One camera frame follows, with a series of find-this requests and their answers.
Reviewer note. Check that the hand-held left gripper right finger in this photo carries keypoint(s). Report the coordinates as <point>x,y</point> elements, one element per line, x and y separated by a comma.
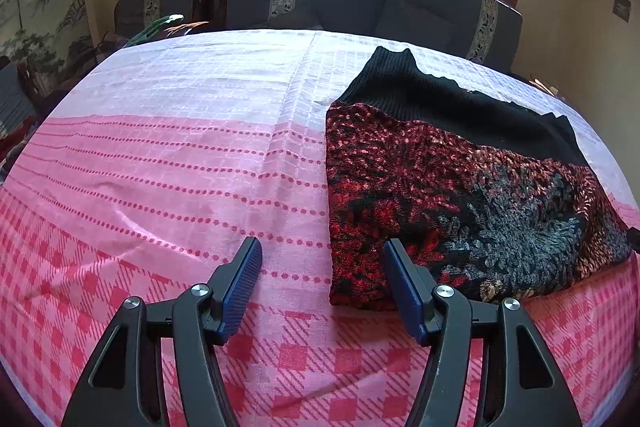
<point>402,289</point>

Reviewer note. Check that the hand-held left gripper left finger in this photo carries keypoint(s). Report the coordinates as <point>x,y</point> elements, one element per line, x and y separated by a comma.
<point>242,292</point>

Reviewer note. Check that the red black patterned knit sweater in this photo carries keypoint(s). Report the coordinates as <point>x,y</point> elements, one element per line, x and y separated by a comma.
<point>450,187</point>

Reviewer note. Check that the pink checked bed sheet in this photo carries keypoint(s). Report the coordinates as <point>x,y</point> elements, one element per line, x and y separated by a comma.
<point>175,167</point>

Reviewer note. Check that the dark blue cushion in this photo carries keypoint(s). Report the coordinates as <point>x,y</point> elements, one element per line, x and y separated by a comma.
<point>415,17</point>

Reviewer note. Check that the green leafy plant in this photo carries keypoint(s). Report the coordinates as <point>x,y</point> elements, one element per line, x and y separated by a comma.
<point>155,29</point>

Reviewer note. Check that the landscape wall painting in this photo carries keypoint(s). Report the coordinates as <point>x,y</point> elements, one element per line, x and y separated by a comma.
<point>45,12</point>

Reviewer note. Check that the dark wall plate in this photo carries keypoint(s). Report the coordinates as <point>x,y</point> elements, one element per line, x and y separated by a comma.
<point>622,8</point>

